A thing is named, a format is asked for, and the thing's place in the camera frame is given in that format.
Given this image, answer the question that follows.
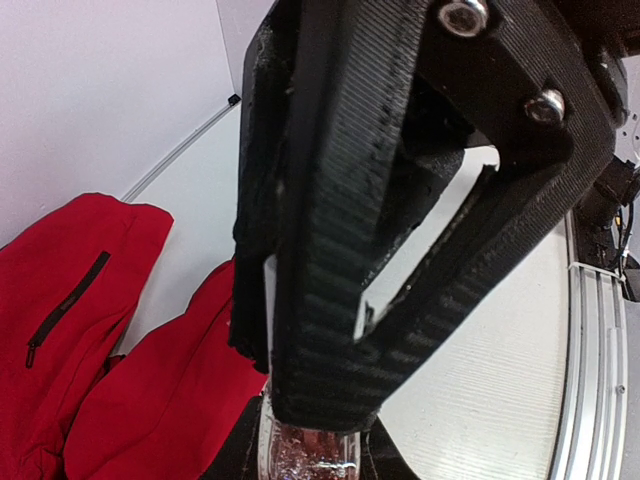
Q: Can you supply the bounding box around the aluminium table front rail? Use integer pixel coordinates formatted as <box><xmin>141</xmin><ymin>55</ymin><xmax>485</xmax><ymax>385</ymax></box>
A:
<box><xmin>549</xmin><ymin>213</ymin><xmax>629</xmax><ymax>480</ymax></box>

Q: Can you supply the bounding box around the clear nail polish bottle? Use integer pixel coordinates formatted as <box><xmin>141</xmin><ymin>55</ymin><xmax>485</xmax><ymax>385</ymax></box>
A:
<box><xmin>257</xmin><ymin>392</ymin><xmax>361</xmax><ymax>480</ymax></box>

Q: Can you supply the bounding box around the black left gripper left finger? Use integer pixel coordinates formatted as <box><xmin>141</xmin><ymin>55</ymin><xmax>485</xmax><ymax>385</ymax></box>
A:
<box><xmin>200</xmin><ymin>396</ymin><xmax>263</xmax><ymax>480</ymax></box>

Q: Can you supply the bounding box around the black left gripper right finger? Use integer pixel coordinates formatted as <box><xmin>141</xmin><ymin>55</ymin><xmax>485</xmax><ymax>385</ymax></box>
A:
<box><xmin>360</xmin><ymin>417</ymin><xmax>419</xmax><ymax>480</ymax></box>

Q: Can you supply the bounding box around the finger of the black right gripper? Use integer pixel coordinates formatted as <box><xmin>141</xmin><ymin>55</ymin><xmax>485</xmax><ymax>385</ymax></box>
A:
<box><xmin>272</xmin><ymin>1</ymin><xmax>625</xmax><ymax>433</ymax></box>
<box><xmin>229</xmin><ymin>19</ymin><xmax>299</xmax><ymax>373</ymax></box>

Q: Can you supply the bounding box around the red jacket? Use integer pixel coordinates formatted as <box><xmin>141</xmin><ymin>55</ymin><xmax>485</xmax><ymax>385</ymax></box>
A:
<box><xmin>1</xmin><ymin>193</ymin><xmax>266</xmax><ymax>479</ymax></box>

